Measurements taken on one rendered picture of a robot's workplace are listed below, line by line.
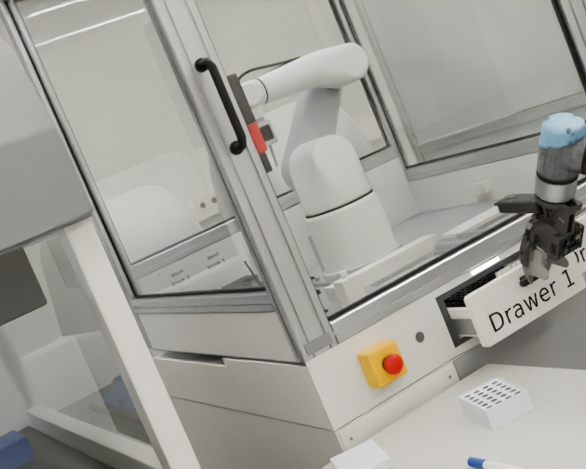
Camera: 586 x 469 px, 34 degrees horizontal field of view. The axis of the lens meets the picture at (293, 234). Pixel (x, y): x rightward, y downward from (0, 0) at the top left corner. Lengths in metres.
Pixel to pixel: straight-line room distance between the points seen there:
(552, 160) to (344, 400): 0.60
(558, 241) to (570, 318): 0.42
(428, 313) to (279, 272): 0.34
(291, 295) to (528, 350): 0.58
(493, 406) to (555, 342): 0.52
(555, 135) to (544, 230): 0.21
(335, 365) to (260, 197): 0.35
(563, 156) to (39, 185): 0.89
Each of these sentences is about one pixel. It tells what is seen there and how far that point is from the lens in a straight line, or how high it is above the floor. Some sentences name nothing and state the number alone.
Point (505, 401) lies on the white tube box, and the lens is 1.69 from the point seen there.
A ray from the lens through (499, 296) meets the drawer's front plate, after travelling 1.94.
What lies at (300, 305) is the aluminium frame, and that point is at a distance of 1.81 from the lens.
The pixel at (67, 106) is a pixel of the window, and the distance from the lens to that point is 2.52.
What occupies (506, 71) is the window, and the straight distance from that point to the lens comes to 2.18.
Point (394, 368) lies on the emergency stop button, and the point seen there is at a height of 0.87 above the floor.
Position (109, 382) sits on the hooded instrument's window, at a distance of 1.43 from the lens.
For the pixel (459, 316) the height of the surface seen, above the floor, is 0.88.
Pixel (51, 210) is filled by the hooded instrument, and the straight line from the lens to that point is 1.40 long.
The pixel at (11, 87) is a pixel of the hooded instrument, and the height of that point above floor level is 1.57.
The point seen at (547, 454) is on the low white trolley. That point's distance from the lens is 1.54.
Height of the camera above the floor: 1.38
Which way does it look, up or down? 6 degrees down
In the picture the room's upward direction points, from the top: 23 degrees counter-clockwise
